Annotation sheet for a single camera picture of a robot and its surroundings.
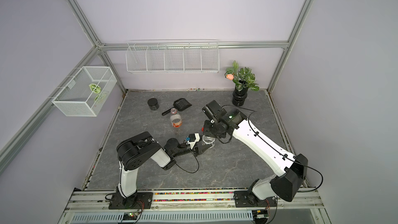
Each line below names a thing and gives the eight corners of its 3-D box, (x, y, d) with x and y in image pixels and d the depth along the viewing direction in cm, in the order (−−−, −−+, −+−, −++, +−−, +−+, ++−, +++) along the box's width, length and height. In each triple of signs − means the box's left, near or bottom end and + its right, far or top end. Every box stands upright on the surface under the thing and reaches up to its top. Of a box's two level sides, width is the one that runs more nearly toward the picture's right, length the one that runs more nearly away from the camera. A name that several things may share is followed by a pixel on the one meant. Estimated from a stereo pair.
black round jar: (147, 110, 111) (145, 106, 108) (150, 101, 116) (148, 97, 113) (158, 110, 111) (156, 106, 108) (160, 101, 116) (158, 97, 113)
